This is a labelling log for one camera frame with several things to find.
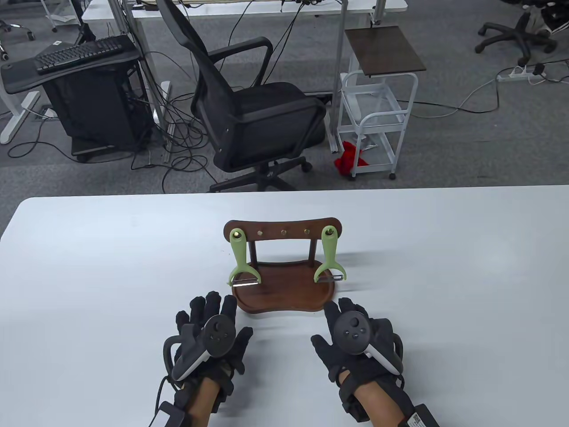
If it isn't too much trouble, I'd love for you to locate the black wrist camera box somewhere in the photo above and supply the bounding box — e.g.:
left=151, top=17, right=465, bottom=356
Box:
left=150, top=400, right=188, bottom=427
left=405, top=403, right=450, bottom=427

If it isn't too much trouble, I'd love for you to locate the tangle of black cables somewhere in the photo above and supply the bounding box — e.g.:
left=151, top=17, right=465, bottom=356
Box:
left=8, top=0, right=312, bottom=193

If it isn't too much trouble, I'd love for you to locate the person's right hand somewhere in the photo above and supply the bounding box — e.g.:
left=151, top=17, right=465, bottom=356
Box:
left=310, top=297, right=404, bottom=393

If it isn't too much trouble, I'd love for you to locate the white power strip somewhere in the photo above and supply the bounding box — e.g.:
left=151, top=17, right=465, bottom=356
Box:
left=497, top=66, right=547, bottom=83

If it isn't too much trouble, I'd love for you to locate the black swivel chair base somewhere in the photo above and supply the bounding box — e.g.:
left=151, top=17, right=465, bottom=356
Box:
left=475, top=0, right=569, bottom=66

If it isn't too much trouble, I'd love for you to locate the black computer tower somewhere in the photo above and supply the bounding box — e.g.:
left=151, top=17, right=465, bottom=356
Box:
left=42, top=62, right=149, bottom=163

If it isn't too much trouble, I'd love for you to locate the person's left forearm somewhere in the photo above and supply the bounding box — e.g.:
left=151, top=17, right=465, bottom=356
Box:
left=176, top=378, right=236, bottom=427

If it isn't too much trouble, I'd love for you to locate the person's right forearm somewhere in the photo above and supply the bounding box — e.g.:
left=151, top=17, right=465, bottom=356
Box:
left=338, top=378, right=412, bottom=427

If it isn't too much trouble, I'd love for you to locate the black keyboard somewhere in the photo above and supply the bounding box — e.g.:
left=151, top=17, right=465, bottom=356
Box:
left=34, top=36, right=126, bottom=75

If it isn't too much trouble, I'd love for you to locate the red cloth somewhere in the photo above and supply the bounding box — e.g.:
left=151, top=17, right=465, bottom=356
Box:
left=334, top=141, right=372, bottom=176

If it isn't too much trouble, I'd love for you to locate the dark brown wooden board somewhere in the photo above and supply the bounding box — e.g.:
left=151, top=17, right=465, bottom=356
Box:
left=345, top=25, right=427, bottom=77

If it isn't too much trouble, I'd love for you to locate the black keyboard tray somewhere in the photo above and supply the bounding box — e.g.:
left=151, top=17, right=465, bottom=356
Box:
left=0, top=42, right=142, bottom=95

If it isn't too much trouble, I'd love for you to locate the white metal cart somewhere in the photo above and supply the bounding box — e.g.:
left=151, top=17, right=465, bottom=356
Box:
left=337, top=70, right=419, bottom=180

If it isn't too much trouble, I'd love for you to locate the black and white controller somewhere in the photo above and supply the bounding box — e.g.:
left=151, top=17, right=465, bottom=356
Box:
left=163, top=314, right=236, bottom=383
left=333, top=311, right=404, bottom=376

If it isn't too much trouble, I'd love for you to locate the person's left hand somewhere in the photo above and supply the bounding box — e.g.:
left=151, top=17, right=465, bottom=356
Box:
left=175, top=291, right=254, bottom=396

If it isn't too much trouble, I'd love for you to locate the brown wooden key rack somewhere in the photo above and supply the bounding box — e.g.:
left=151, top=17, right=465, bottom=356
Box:
left=224, top=217, right=343, bottom=314

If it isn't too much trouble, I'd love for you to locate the black mesh office chair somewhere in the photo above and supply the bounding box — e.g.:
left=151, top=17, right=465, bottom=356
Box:
left=156, top=0, right=327, bottom=193

